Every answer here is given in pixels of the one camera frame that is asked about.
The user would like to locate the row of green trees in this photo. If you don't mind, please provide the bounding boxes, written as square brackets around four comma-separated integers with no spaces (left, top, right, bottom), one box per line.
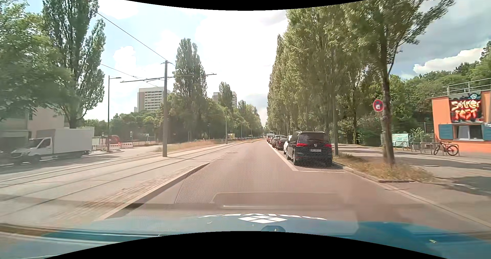
[82,82,264,142]

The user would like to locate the grey asphalt road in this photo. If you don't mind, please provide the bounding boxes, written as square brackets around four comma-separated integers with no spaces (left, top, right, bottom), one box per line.
[104,138,491,233]

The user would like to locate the tall poplar tree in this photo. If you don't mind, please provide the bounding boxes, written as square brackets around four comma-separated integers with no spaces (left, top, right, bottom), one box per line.
[171,38,208,141]
[41,0,107,129]

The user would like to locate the row of parked cars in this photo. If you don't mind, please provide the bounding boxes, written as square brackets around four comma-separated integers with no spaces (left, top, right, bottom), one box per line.
[265,131,333,167]

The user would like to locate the tram catenary pole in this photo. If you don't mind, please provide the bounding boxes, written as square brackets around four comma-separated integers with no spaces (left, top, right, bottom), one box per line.
[120,60,217,158]

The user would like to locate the row of tall poplar trees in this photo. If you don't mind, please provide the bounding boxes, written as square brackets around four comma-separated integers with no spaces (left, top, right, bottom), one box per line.
[266,0,461,167]

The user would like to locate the tall grey apartment building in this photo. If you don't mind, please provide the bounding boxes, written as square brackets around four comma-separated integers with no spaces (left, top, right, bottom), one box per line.
[134,87,172,113]

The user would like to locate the car's own bonnet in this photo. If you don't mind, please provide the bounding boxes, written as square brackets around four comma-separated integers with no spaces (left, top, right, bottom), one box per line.
[0,212,491,259]

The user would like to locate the red white construction barrier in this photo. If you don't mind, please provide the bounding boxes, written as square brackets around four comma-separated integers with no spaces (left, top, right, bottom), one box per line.
[92,135,158,151]

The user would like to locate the round red road sign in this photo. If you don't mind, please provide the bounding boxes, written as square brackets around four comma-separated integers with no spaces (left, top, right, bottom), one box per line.
[372,99,384,144]

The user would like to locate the dry grass verge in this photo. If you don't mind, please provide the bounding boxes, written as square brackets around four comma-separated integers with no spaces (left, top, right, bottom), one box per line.
[333,153,436,183]

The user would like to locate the concrete tram track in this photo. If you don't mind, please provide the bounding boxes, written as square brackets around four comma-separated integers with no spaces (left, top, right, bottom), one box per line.
[0,139,261,229]

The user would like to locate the grey side road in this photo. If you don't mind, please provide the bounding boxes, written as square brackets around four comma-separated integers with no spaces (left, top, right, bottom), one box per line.
[0,144,165,175]

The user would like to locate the metal bicycle racks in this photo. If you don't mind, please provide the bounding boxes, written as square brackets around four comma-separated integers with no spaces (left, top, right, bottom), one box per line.
[394,141,438,154]

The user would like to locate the white box van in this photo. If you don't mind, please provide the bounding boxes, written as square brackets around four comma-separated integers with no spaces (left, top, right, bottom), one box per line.
[11,128,95,163]

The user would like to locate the green trees behind building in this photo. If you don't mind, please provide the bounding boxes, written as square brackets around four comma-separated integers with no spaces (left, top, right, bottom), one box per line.
[361,41,491,147]

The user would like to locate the grey pavement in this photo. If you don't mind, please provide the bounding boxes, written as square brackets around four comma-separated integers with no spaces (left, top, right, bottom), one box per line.
[338,144,491,225]

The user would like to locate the bicycle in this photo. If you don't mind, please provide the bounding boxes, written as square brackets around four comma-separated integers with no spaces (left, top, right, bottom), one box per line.
[433,139,460,157]

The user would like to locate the orange building with graffiti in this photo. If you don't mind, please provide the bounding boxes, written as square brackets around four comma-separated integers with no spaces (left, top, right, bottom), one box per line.
[431,79,491,154]

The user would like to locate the beige building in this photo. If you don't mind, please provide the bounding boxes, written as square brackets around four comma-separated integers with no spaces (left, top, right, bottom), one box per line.
[0,106,70,152]

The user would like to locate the large green tree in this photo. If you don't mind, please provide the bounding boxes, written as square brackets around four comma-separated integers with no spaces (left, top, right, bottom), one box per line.
[0,0,73,122]

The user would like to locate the street lamp post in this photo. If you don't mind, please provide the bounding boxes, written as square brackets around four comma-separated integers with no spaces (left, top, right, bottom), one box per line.
[107,75,122,152]

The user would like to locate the overhead wires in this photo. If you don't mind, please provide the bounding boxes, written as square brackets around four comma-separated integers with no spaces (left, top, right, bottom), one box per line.
[96,12,177,89]

